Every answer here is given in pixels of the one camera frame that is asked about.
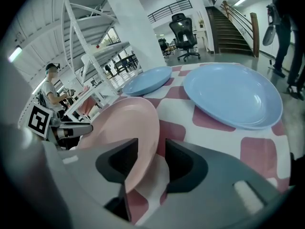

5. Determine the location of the red white checkered tablecloth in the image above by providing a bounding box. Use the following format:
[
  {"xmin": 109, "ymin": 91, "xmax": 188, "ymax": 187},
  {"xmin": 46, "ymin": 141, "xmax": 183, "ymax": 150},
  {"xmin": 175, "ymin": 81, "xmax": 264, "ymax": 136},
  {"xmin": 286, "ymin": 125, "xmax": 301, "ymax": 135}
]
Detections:
[{"xmin": 91, "ymin": 62, "xmax": 297, "ymax": 226}]

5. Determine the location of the wooden stair railing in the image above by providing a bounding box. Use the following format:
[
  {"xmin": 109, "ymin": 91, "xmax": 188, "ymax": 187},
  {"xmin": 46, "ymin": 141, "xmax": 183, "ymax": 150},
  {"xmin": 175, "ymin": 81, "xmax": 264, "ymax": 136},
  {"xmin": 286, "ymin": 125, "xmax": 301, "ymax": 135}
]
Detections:
[{"xmin": 220, "ymin": 0, "xmax": 260, "ymax": 58}]

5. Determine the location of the black balcony railing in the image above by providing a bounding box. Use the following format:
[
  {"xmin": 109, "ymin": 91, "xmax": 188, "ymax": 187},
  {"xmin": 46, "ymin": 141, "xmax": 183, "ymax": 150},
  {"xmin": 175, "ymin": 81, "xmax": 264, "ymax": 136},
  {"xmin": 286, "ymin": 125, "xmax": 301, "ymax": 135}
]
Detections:
[{"xmin": 147, "ymin": 0, "xmax": 193, "ymax": 23}]

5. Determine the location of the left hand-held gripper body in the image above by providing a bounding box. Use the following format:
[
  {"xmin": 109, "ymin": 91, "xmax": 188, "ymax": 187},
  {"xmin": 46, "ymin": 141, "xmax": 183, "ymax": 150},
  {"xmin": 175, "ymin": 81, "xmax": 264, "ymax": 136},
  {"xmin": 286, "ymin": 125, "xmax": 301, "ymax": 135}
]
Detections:
[{"xmin": 28, "ymin": 104, "xmax": 72, "ymax": 150}]

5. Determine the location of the white desk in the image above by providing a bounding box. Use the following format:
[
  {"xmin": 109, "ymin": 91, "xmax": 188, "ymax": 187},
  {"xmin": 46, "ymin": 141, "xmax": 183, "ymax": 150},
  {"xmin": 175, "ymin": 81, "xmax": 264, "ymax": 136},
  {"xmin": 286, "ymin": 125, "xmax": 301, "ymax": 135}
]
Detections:
[{"xmin": 190, "ymin": 29, "xmax": 208, "ymax": 50}]

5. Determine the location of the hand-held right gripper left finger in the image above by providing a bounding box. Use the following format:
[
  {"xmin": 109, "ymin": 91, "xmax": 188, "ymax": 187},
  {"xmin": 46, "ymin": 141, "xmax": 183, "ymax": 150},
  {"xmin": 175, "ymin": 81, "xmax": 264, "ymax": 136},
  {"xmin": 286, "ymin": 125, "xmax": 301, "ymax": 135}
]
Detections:
[{"xmin": 44, "ymin": 138, "xmax": 139, "ymax": 223}]

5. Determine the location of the white square pillar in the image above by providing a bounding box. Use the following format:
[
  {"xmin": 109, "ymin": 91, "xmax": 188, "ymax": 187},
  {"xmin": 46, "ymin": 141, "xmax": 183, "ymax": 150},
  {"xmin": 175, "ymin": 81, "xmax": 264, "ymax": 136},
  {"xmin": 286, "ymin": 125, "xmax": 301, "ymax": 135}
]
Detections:
[{"xmin": 99, "ymin": 0, "xmax": 167, "ymax": 68}]

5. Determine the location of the pink big plate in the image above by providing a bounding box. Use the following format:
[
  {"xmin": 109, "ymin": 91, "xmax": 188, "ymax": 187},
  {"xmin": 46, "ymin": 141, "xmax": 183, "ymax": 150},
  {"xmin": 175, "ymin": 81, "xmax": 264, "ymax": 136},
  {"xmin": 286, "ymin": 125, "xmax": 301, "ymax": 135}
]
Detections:
[{"xmin": 76, "ymin": 96, "xmax": 161, "ymax": 194}]

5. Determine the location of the black office chair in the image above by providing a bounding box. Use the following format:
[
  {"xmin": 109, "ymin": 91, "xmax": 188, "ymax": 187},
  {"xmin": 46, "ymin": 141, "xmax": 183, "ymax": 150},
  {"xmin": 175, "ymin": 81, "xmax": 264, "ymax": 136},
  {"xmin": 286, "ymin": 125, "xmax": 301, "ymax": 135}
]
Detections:
[{"xmin": 169, "ymin": 12, "xmax": 201, "ymax": 62}]

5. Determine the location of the blue big plate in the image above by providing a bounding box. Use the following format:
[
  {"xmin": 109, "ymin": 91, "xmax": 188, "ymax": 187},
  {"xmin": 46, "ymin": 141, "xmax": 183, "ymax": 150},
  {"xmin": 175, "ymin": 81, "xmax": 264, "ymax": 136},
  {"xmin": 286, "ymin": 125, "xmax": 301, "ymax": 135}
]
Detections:
[
  {"xmin": 122, "ymin": 65, "xmax": 173, "ymax": 97},
  {"xmin": 183, "ymin": 62, "xmax": 284, "ymax": 130}
]

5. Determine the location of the pink cloth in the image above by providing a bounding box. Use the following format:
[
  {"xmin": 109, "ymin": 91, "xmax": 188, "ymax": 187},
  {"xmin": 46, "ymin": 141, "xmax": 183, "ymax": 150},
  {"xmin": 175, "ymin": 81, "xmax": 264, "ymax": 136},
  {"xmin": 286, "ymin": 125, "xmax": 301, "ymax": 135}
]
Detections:
[{"xmin": 78, "ymin": 84, "xmax": 96, "ymax": 115}]

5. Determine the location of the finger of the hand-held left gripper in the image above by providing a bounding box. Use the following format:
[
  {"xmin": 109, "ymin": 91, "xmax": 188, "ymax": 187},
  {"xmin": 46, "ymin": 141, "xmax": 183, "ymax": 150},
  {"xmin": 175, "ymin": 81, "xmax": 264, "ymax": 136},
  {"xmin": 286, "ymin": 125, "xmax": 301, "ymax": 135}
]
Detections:
[{"xmin": 71, "ymin": 124, "xmax": 94, "ymax": 138}]

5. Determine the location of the dark wooden staircase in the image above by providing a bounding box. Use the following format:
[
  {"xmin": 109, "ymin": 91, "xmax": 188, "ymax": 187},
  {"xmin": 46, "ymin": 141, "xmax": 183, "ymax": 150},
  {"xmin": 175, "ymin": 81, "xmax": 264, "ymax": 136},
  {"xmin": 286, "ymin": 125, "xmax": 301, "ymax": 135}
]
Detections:
[{"xmin": 206, "ymin": 0, "xmax": 254, "ymax": 56}]

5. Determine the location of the white metal shelf rack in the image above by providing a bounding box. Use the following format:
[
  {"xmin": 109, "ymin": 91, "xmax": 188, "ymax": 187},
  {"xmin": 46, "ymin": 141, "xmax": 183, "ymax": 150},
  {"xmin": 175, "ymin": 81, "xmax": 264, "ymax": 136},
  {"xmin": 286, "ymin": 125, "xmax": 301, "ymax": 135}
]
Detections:
[{"xmin": 18, "ymin": 0, "xmax": 134, "ymax": 128}]

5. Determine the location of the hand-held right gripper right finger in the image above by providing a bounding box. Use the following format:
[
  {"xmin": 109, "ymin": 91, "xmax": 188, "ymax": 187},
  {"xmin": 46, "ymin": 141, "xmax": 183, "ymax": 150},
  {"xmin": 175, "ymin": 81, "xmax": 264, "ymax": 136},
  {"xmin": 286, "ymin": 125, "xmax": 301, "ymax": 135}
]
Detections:
[{"xmin": 165, "ymin": 139, "xmax": 285, "ymax": 220}]

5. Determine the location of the small white table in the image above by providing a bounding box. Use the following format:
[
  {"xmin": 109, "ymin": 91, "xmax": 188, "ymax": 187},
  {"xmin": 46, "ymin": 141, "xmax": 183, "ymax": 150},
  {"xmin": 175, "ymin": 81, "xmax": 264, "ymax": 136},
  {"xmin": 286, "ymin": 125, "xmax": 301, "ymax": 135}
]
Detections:
[{"xmin": 64, "ymin": 83, "xmax": 112, "ymax": 123}]

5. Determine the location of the grey round backpack device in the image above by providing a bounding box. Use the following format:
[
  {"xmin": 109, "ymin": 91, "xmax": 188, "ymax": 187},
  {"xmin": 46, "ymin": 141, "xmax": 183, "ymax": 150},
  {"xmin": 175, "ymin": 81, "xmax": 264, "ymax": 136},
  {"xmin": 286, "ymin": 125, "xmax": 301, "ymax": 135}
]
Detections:
[{"xmin": 263, "ymin": 5, "xmax": 278, "ymax": 46}]

